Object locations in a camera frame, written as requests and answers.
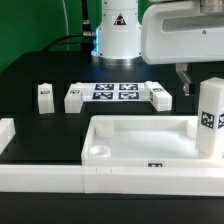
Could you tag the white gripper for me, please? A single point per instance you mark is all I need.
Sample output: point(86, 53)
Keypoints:
point(183, 31)

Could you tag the white desk top tray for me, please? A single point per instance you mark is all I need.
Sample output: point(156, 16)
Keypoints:
point(144, 141)

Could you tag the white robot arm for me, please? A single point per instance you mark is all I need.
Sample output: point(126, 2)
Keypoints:
point(118, 37)

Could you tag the white front fence bar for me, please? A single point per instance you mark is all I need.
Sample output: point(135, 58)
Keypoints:
point(112, 180)

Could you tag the white marker base plate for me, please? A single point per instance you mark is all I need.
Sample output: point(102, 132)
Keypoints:
point(114, 92)

